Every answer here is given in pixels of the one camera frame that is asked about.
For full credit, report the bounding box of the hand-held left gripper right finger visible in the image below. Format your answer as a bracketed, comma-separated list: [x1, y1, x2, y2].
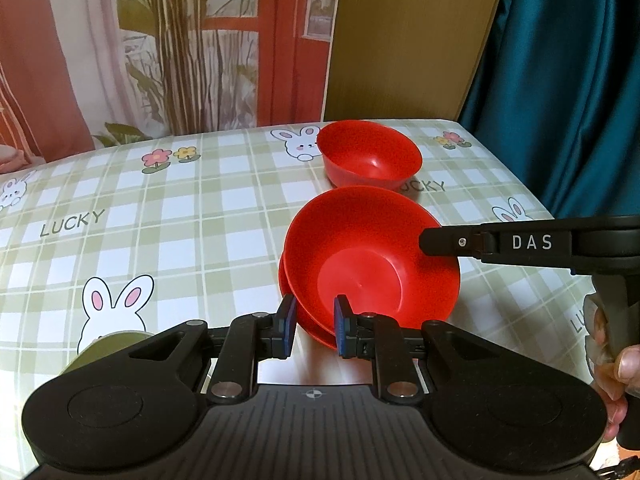
[332, 294, 504, 406]

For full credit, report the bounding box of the wooden board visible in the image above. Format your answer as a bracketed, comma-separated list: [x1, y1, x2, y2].
[323, 0, 512, 124]

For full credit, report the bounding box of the person's right hand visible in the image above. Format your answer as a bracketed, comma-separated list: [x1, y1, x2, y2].
[582, 290, 640, 444]

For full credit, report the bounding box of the green bowl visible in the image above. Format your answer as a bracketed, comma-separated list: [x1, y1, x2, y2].
[59, 330, 157, 377]

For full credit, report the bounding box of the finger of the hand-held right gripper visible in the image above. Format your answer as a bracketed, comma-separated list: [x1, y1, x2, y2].
[418, 224, 499, 262]

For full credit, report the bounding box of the red plastic bowl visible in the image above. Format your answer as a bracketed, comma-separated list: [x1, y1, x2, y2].
[278, 249, 352, 351]
[316, 119, 424, 192]
[283, 185, 462, 334]

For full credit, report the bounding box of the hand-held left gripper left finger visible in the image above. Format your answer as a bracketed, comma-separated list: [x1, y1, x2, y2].
[126, 294, 298, 406]

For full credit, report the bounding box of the checked rabbit print tablecloth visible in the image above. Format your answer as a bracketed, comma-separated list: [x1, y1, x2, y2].
[0, 118, 608, 480]

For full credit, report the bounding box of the printed wall cloth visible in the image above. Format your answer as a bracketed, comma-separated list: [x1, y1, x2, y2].
[0, 0, 346, 165]

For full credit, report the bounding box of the teal curtain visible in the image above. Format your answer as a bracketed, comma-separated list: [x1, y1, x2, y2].
[457, 0, 640, 222]

